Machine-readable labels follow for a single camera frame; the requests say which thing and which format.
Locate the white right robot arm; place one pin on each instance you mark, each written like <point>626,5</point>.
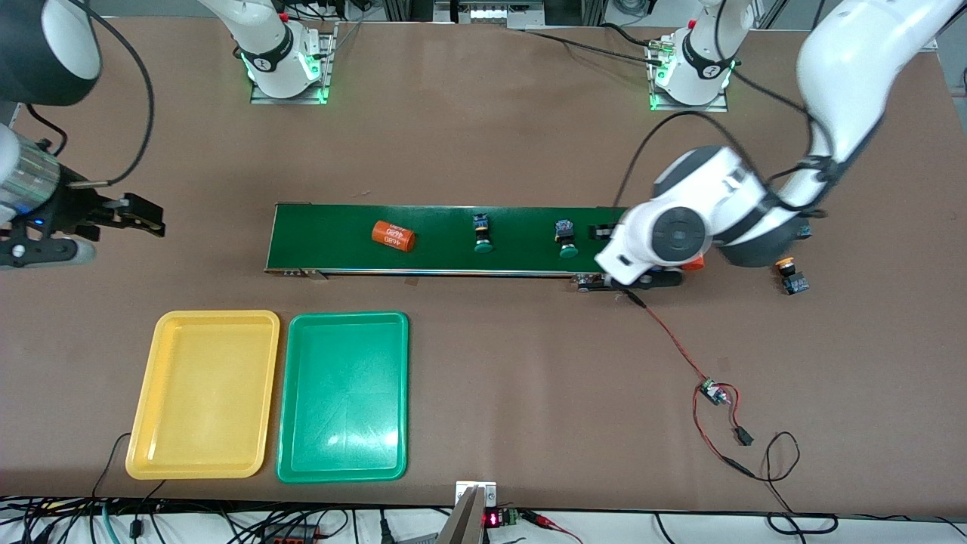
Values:
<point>264,45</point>

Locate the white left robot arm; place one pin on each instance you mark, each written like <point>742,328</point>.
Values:
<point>854,68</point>

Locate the white electronics unit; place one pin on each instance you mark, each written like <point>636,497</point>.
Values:
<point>491,13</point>

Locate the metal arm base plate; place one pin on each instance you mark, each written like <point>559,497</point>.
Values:
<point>691,108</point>
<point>291,100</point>

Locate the small green controller board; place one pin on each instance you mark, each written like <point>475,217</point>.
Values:
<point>710,391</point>

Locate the green push button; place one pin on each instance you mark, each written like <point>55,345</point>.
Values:
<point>565,238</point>
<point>481,233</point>

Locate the red clip lead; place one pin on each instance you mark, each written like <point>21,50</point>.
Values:
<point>548,521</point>

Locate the yellow plastic tray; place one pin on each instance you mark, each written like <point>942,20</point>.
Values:
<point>200,393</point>

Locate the green conveyor belt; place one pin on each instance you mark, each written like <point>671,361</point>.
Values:
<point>332,249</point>

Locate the green board red display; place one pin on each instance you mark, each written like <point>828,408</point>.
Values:
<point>500,518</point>

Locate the black orange power strip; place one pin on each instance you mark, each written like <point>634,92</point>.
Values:
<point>291,535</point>

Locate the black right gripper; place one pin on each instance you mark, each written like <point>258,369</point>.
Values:
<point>75,209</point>

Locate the silver camera mount bracket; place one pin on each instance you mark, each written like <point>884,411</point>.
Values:
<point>476,491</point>

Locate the orange cylinder white print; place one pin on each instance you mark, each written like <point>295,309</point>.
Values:
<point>695,263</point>
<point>393,236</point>

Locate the green plastic tray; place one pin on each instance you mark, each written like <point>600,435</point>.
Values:
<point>344,397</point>

